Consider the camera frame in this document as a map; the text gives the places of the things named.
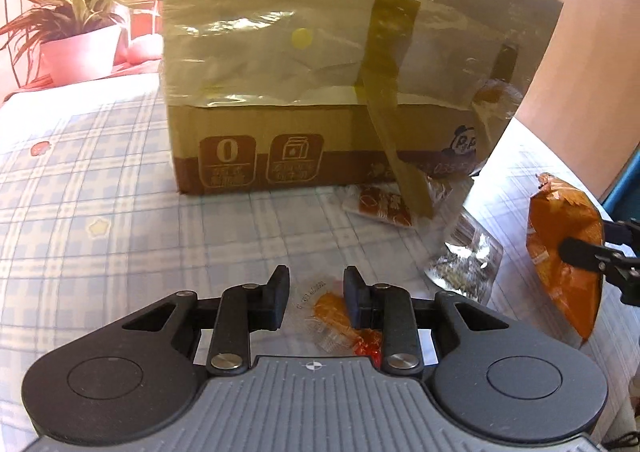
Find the plaid tablecloth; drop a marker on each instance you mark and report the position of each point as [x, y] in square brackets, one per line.
[125, 182]

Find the clear packet with orange snack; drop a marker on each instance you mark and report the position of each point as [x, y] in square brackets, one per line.
[332, 314]

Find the teal curtain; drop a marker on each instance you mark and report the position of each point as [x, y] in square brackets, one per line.
[627, 192]

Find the clear packet with dark snack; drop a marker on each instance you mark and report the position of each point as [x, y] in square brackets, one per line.
[465, 257]

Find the taped cardboard box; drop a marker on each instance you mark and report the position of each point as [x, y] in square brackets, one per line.
[300, 81]

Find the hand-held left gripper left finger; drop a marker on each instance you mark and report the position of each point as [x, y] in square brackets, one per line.
[277, 297]

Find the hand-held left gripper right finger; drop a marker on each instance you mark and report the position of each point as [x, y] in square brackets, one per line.
[355, 297]

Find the red and white small packet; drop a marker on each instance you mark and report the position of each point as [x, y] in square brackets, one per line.
[380, 204]

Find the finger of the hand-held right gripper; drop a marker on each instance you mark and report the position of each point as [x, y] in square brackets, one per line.
[622, 232]
[580, 251]

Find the orange snack bag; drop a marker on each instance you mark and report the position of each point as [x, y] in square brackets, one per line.
[565, 217]

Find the brown wooden board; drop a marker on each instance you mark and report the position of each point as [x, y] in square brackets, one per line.
[590, 81]

